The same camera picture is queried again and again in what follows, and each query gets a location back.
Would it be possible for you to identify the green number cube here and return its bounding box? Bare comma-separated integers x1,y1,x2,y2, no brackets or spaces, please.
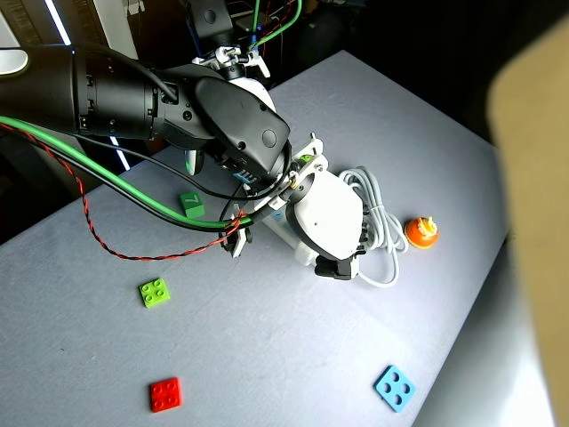
179,190,207,220

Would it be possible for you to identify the grey table cloth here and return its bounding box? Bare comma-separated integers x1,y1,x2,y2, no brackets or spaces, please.
0,49,557,427

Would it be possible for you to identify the white cabinet panel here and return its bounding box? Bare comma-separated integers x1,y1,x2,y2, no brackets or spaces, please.
0,11,21,49

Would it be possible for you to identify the red-black twisted wire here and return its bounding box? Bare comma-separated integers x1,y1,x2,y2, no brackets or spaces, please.
0,123,250,262

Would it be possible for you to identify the orange toy cake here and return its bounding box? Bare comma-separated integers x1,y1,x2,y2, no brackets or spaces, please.
403,215,441,250

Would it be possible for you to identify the flat green stud brick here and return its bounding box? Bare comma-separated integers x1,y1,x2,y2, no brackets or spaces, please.
138,277,172,310

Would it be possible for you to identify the beige blurred panel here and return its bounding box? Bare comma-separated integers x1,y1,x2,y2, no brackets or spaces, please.
486,17,569,427

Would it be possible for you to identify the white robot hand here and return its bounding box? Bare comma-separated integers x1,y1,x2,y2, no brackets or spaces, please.
184,76,277,177
224,168,371,282

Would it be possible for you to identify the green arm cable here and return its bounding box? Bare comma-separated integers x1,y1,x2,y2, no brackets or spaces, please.
249,0,304,51
0,115,244,231

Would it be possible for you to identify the white light strip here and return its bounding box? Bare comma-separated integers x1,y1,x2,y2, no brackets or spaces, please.
43,0,132,172

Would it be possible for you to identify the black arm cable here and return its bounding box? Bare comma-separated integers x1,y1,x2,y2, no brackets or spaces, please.
26,133,236,233

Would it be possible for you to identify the flat red stud brick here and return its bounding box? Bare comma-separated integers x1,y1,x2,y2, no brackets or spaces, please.
148,376,184,414

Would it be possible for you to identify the blue four-hole block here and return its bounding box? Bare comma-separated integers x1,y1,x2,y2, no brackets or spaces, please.
373,364,418,414

